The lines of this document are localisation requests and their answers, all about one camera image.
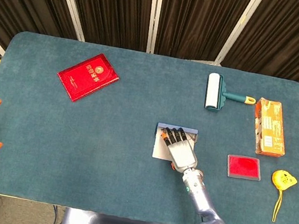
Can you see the orange cardboard carton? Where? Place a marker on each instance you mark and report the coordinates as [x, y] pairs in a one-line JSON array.
[[271, 127]]

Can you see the blue felt table cover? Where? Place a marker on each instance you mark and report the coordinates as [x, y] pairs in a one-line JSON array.
[[101, 153]]

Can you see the red certificate book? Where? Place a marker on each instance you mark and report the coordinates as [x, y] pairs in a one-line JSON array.
[[87, 78]]

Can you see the white and blue notepad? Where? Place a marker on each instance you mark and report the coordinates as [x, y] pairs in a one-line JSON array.
[[160, 151]]

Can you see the yellow tape measure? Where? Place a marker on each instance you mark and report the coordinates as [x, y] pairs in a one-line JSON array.
[[284, 179]]

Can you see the red ink pad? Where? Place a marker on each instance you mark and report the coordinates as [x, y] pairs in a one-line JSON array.
[[244, 167]]

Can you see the teal white lint roller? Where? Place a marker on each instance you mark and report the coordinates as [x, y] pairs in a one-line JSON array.
[[213, 91]]

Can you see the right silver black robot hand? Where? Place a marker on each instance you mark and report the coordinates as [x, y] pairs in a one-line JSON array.
[[182, 155]]

